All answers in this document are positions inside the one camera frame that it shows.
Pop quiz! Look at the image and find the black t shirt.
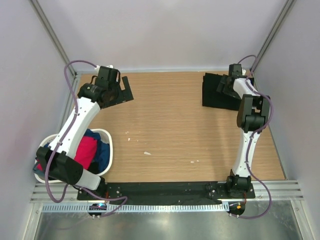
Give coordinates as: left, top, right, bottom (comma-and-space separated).
202, 72, 241, 111

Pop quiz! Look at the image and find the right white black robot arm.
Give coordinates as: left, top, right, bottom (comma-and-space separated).
217, 63, 273, 198

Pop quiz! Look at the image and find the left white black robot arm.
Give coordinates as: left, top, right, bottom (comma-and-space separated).
36, 65, 133, 203

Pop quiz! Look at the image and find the pink t shirt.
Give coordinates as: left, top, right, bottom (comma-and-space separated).
34, 138, 100, 173

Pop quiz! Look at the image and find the grey t shirt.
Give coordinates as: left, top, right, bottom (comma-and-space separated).
32, 167, 44, 178

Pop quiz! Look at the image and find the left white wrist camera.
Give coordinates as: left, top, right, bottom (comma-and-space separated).
94, 64, 114, 72

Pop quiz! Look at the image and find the right aluminium frame post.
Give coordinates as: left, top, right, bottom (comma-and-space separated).
250, 0, 296, 72

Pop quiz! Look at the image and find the aluminium frame post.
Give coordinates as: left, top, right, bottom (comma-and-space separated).
250, 0, 296, 72
28, 0, 70, 65

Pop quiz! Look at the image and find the left aluminium frame post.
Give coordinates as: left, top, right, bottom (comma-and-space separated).
28, 0, 70, 65

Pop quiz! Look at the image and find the slotted grey cable duct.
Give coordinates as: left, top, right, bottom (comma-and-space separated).
41, 202, 229, 213

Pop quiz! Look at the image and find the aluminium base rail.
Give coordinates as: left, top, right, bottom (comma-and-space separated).
29, 181, 305, 204

